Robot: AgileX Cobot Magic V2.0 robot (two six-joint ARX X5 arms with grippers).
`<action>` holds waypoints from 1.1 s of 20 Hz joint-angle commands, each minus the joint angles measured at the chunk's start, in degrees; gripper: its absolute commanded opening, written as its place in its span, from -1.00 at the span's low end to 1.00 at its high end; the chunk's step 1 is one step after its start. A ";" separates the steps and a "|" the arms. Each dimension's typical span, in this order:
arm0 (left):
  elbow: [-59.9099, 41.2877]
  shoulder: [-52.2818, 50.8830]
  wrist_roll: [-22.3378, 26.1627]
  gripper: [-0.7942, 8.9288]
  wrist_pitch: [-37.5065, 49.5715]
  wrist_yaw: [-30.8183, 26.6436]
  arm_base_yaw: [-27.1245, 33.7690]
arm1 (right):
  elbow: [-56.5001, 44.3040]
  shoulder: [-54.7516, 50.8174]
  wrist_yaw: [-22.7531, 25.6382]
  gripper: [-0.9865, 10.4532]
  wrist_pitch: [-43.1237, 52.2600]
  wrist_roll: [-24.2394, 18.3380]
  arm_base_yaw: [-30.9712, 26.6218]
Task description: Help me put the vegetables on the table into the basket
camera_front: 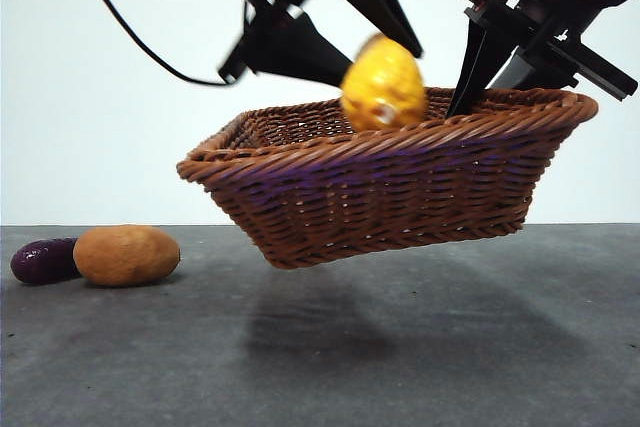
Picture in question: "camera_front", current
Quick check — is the yellow corn cob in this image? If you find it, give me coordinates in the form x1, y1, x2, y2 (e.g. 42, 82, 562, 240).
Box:
339, 32, 428, 132

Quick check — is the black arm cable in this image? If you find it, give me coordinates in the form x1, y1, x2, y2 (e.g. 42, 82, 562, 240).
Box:
62, 0, 236, 88

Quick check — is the brown potato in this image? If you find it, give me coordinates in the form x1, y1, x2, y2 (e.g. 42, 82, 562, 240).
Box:
72, 224, 181, 289

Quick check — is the brown wicker basket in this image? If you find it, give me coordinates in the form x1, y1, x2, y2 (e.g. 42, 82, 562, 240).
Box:
176, 86, 600, 271

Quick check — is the purple eggplant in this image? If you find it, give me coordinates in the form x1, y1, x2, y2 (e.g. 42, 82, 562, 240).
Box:
10, 237, 81, 285

